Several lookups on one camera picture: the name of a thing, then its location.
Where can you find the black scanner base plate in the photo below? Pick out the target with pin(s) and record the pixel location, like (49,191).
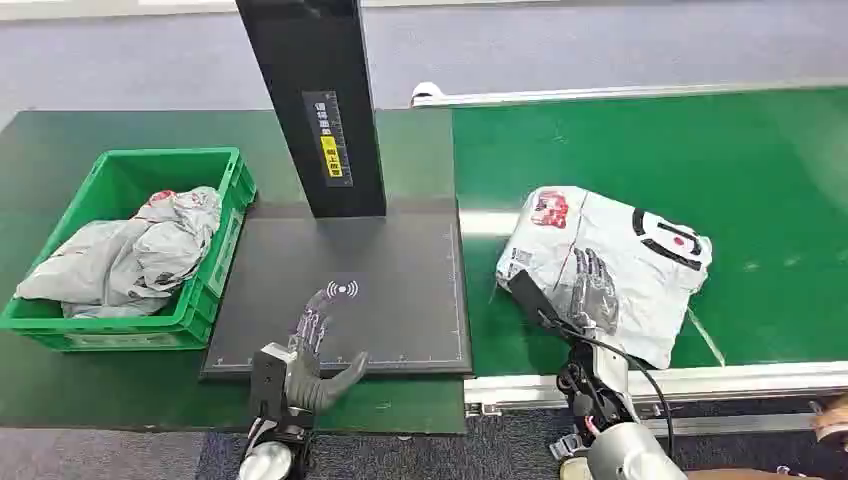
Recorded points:
(397,291)

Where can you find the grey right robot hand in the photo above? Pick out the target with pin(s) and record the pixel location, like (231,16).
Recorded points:
(595,298)

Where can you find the silver conveyor side rail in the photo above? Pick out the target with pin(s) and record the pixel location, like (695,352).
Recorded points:
(742,381)
(629,93)

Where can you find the person's foot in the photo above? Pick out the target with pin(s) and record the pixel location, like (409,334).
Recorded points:
(833,422)

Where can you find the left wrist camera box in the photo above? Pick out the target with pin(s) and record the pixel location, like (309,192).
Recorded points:
(267,384)

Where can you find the green plastic crate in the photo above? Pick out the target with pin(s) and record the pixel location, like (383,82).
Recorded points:
(192,311)

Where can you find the plain grey parcel bag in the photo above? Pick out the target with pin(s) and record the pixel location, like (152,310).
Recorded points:
(86,272)

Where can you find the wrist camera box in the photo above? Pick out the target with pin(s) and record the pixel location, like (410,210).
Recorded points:
(530,295)
(267,384)

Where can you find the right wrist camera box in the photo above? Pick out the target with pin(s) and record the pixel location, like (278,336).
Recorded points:
(530,295)

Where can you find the white conveyor roller end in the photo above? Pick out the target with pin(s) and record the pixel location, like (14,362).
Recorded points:
(426,91)

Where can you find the grey parcel bag with red print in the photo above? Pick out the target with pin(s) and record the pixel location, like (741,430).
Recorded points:
(175,238)

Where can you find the black scanner column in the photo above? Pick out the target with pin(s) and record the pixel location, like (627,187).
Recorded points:
(311,60)

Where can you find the white crate label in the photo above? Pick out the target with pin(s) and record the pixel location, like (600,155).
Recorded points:
(122,340)
(225,255)

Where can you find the grey parcel bag with black print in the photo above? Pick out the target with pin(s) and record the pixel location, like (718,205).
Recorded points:
(636,291)

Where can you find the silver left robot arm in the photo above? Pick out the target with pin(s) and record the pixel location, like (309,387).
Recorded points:
(265,460)

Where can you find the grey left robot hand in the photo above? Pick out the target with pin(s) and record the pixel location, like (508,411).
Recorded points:
(306,384)

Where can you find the yellow and white column label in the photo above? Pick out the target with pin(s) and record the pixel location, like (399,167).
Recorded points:
(329,139)

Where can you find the green conveyor belt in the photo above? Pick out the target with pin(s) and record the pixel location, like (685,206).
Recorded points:
(762,172)

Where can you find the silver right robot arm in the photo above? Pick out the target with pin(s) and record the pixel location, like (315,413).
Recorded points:
(629,457)

